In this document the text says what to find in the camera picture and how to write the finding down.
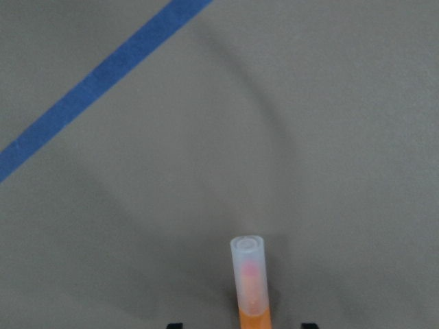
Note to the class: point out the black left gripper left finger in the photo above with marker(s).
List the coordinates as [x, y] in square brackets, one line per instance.
[174, 326]

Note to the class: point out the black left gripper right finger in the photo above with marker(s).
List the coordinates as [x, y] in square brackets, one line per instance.
[308, 326]

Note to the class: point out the orange highlighter pen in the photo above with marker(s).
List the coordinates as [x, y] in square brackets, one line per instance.
[248, 255]

